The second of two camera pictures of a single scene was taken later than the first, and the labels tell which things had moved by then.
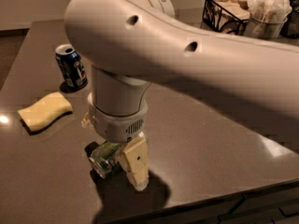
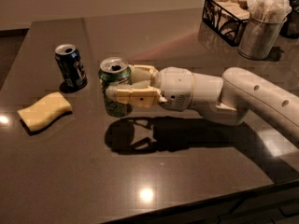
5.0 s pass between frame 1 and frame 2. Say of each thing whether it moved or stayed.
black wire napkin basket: stayed
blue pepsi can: stayed
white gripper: moved
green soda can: moved
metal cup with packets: stayed
